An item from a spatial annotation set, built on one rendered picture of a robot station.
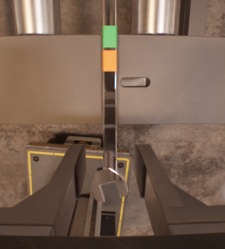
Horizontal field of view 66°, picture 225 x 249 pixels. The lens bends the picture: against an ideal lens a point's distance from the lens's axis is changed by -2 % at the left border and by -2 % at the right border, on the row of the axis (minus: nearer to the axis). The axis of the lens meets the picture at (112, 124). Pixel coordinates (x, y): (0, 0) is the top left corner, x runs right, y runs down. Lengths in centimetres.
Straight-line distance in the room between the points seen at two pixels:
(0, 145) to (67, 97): 155
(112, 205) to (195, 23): 116
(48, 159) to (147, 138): 77
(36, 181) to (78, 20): 114
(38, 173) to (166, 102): 117
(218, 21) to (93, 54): 146
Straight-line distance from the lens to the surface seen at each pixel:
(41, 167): 127
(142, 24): 47
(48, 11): 49
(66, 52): 19
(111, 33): 18
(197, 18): 65
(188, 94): 20
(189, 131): 157
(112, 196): 131
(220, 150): 177
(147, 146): 16
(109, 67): 18
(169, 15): 48
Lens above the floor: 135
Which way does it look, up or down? 74 degrees down
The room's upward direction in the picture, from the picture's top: 177 degrees clockwise
